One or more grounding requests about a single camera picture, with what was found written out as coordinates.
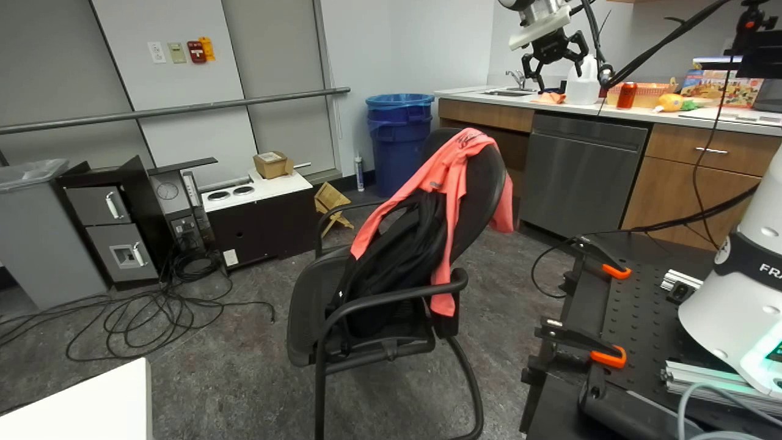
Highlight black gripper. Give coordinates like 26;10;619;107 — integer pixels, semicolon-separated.
520;26;592;93

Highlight coral pink sweatshirt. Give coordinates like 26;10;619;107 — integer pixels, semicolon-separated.
349;126;518;319

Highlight black mesh chair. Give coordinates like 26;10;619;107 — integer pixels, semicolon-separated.
284;125;509;440

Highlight red cup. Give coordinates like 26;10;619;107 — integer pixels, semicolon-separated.
616;80;641;113

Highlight orange plastic container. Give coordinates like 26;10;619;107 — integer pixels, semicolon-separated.
605;77;680;113

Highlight stainless steel dishwasher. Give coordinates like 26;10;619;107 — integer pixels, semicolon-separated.
518;110;653;244

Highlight yellow toy food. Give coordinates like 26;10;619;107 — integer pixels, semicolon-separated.
658;93;690;114

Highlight colourful cardboard box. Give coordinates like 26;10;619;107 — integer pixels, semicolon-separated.
681;69;765;110

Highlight wooden cabinet with counter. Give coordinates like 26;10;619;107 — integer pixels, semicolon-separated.
434;84;776;253

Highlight blue trash bin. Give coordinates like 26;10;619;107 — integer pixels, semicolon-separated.
363;90;438;200

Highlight white block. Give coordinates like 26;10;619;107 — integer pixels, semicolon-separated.
658;267;703;301

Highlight black perforated robot table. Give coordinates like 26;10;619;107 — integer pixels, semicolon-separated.
520;234;782;440

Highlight small cardboard box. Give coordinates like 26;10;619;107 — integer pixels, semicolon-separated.
251;148;294;181

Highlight black cabinet with white top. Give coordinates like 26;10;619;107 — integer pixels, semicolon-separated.
198;169;319;272

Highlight aluminium extrusion bar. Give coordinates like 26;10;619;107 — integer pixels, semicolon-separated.
660;359;782;406

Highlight black filing cabinet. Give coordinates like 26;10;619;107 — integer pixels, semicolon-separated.
53;154;174;288

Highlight white table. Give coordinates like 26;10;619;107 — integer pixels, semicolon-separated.
0;355;156;440

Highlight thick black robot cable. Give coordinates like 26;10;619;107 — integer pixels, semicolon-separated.
528;0;782;301

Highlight black clamp with orange handle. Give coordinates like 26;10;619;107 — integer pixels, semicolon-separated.
520;317;630;436
559;234;636;301

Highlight black camera on mount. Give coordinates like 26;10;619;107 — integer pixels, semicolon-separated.
727;0;782;80

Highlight grey horizontal wall rail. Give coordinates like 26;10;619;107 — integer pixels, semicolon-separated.
0;86;352;137

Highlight red and yellow wall sign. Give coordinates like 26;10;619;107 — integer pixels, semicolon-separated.
186;36;218;66

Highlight grey hose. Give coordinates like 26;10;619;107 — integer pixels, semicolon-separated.
674;378;782;440

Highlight black floor cables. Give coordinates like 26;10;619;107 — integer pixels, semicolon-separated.
0;252;278;363

